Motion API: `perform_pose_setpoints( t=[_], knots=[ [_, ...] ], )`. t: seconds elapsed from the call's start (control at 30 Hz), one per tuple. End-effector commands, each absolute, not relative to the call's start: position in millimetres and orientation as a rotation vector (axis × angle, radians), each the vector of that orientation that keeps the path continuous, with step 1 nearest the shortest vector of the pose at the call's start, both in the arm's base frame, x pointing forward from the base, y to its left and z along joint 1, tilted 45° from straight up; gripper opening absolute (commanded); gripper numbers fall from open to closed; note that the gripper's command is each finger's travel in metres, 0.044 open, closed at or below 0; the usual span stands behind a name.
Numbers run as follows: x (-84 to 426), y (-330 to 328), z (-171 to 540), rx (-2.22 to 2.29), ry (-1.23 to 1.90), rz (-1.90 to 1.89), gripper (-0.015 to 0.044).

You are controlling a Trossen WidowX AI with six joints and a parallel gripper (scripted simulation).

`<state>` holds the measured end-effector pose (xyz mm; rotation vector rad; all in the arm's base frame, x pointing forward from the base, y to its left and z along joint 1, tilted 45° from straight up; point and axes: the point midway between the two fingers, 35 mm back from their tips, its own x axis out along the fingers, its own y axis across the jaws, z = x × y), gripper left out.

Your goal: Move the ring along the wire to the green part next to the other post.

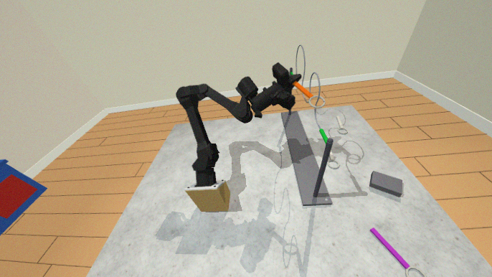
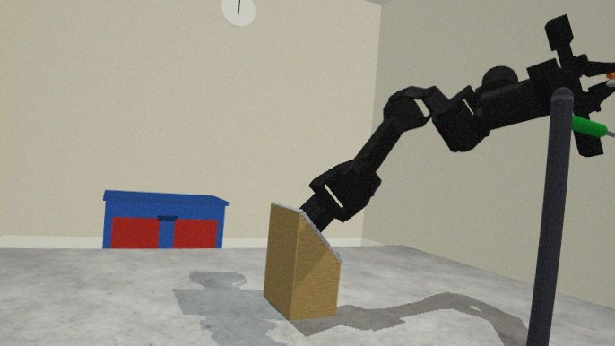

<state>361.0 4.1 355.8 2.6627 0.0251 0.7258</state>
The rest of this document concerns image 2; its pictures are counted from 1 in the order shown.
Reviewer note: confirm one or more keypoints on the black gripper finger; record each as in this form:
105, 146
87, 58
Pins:
600, 92
593, 68

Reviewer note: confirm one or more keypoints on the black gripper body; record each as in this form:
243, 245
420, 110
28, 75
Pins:
559, 35

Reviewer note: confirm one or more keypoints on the orange handle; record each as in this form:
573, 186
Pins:
611, 81

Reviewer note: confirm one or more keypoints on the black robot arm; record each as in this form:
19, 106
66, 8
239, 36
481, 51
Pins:
494, 105

